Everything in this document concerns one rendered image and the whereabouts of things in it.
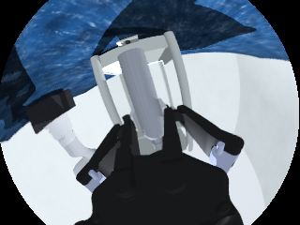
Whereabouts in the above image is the white open shelving unit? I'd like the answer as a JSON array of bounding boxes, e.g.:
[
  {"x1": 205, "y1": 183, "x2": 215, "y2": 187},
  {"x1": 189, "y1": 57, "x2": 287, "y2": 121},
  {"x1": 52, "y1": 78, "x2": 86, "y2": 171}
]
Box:
[{"x1": 90, "y1": 31, "x2": 193, "y2": 155}]

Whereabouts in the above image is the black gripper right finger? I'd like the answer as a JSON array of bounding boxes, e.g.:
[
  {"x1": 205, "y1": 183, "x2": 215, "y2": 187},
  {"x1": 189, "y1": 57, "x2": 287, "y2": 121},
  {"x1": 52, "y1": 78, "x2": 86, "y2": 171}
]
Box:
[{"x1": 158, "y1": 98, "x2": 244, "y2": 194}]

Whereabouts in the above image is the grey bottle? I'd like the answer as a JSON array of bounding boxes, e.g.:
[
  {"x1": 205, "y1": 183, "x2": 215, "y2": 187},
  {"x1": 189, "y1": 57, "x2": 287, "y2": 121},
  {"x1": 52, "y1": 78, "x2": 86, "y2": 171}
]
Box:
[{"x1": 117, "y1": 48, "x2": 164, "y2": 150}]

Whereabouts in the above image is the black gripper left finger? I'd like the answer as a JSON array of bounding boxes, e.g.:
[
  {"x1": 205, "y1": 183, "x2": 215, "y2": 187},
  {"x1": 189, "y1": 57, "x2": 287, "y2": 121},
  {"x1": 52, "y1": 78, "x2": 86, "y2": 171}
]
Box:
[{"x1": 76, "y1": 107, "x2": 141, "y2": 199}]

